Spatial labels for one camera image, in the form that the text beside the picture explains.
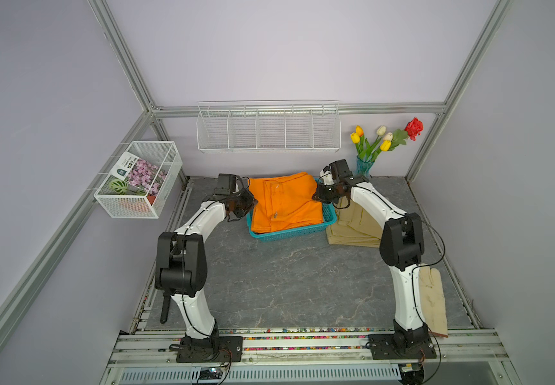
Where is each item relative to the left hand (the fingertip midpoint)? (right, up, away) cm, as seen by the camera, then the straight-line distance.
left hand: (259, 200), depth 93 cm
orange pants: (+10, -1, +4) cm, 11 cm away
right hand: (+22, +2, +6) cm, 23 cm away
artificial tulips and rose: (+47, +21, +10) cm, 53 cm away
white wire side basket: (-40, 0, -20) cm, 45 cm away
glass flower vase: (+45, +14, +12) cm, 48 cm away
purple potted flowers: (-33, +7, -18) cm, 39 cm away
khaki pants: (+40, -11, +6) cm, 42 cm away
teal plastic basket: (+29, -7, +4) cm, 30 cm away
